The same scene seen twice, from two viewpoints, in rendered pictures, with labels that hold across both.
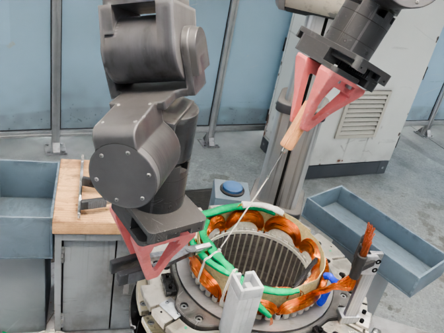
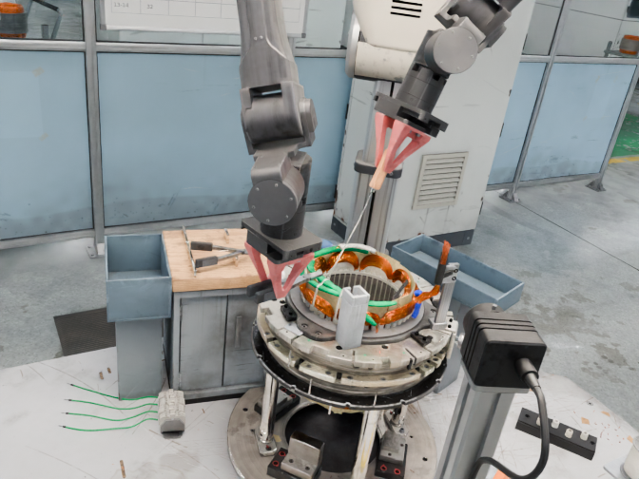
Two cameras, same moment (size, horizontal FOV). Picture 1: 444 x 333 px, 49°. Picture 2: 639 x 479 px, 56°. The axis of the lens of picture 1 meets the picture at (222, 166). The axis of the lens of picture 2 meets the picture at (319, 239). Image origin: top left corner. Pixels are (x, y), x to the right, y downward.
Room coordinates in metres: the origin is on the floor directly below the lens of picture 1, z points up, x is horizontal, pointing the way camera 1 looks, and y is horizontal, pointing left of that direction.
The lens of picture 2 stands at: (-0.32, 0.06, 1.62)
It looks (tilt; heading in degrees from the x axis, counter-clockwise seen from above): 27 degrees down; 356
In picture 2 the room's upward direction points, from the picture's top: 8 degrees clockwise
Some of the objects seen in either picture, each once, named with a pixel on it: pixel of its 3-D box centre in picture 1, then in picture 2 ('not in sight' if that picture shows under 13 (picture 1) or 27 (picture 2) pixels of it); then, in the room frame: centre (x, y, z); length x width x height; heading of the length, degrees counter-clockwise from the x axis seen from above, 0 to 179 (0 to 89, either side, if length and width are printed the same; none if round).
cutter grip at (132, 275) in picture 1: (135, 274); (268, 295); (0.39, 0.07, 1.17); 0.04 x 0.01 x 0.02; 129
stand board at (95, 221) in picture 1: (116, 194); (221, 257); (0.70, 0.17, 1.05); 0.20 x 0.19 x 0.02; 108
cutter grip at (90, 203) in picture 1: (93, 203); (206, 261); (0.62, 0.19, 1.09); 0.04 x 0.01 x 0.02; 123
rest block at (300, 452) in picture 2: not in sight; (302, 455); (0.42, -0.01, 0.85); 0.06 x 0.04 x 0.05; 65
